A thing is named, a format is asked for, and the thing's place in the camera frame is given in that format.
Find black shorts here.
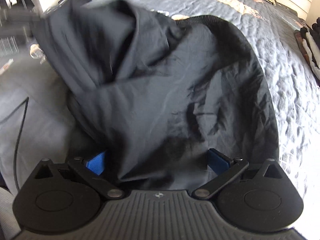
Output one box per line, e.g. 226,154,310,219
32,0,280,191

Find stack of dark folded clothes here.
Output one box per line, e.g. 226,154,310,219
294,17,320,82

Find grey printed bed quilt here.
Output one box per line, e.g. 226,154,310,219
0,0,320,205

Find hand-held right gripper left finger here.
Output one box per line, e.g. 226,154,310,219
32,151,125,200

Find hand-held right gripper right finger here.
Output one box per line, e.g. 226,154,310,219
192,148,288,201

